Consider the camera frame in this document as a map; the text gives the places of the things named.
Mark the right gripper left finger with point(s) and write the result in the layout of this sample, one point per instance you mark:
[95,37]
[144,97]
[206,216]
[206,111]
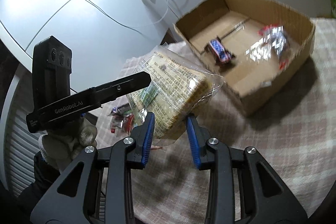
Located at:
[75,196]

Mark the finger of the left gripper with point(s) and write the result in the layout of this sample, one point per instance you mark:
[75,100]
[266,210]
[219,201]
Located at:
[121,87]

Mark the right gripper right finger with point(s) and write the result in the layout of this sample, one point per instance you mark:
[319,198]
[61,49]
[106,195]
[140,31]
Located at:
[244,188]

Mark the bagged sliced bread loaf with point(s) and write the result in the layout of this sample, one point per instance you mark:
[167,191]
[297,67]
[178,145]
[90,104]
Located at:
[178,87]

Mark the clear bag dried fruit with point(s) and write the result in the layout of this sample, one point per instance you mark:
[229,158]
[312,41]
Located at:
[273,45]
[122,122]

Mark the large Snickers bar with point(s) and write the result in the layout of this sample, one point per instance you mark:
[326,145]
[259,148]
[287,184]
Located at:
[221,55]

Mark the small Snickers bar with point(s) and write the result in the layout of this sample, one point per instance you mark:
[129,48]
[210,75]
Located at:
[120,110]

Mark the left gloved hand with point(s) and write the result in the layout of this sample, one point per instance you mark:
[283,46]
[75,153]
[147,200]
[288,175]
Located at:
[59,151]

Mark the white cabinet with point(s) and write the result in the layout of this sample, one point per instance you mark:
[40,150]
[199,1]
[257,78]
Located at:
[102,34]

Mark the brown cardboard box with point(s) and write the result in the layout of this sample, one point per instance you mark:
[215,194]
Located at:
[236,23]

